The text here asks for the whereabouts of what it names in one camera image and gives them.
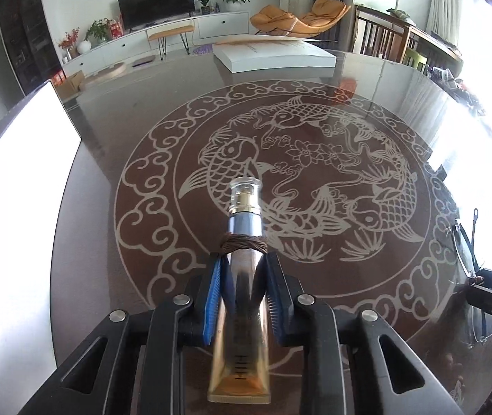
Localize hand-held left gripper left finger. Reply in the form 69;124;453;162
17;253;226;415

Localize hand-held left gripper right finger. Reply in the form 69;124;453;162
259;251;465;415

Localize gold and silver tube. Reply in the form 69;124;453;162
207;177;271;405

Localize clear plastic bag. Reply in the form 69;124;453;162
443;208;490;349

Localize brown hair tie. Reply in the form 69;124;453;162
217;233;268;255

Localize white storage box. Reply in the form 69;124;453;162
0;80;83;398

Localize pile of small clutter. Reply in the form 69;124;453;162
423;65;491;118

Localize green stool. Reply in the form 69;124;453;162
403;48;429;72

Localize white flat box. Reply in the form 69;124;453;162
213;37;338;73

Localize wooden side table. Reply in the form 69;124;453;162
402;24;464;75

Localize open cardboard box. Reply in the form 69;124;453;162
51;70;86;96

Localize white television cabinet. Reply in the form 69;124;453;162
62;9;251;81

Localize wooden stool with hairpin legs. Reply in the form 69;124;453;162
147;24;197;59

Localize dark wooden chair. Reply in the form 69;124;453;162
352;5;407;62

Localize orange lounge chair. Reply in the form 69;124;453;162
250;0;352;40

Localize white sheer curtain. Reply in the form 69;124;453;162
429;0;459;47

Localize bushy green potted plant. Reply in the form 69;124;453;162
84;18;113;44

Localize red flowers in vase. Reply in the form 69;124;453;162
57;28;81;62

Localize black television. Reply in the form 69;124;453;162
117;0;196;30

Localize dark display cabinet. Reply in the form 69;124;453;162
0;0;63;96

